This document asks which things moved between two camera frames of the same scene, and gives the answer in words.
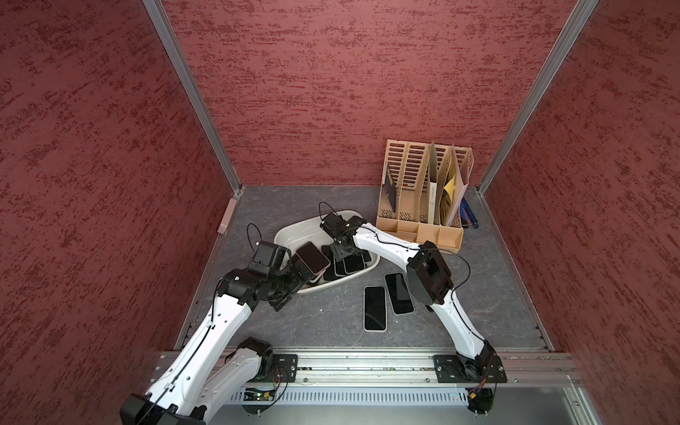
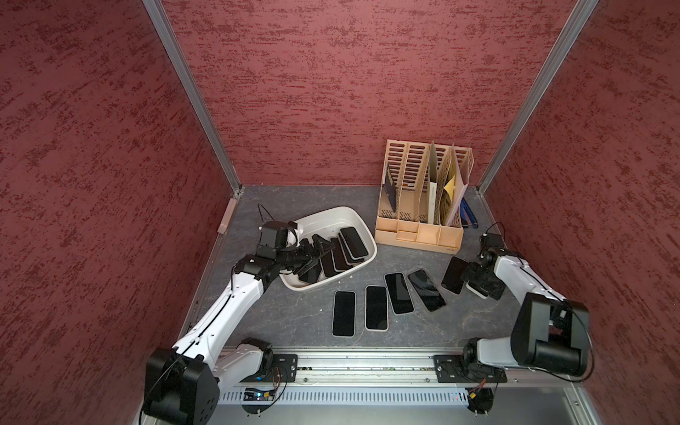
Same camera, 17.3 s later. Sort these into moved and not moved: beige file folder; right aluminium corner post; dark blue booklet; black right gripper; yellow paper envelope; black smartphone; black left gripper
Moved: black left gripper; black smartphone; black right gripper
Not moved: dark blue booklet; beige file folder; yellow paper envelope; right aluminium corner post
